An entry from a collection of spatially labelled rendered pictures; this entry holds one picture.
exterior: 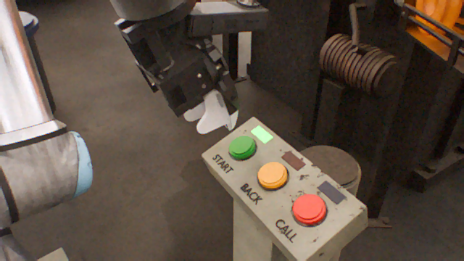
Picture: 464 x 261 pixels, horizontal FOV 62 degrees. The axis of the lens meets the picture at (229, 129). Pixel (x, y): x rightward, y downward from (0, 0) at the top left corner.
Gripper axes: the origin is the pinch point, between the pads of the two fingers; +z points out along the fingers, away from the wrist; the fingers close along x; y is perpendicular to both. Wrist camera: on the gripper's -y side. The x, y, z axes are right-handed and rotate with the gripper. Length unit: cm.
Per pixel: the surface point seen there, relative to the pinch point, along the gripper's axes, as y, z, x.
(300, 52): -65, 63, -73
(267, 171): 0.5, 5.8, 6.7
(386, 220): -36, 82, -5
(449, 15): -54, 16, -4
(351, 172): -14.1, 20.6, 7.2
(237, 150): 1.2, 5.8, 0.3
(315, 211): 0.1, 5.8, 15.9
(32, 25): 18, 19, -130
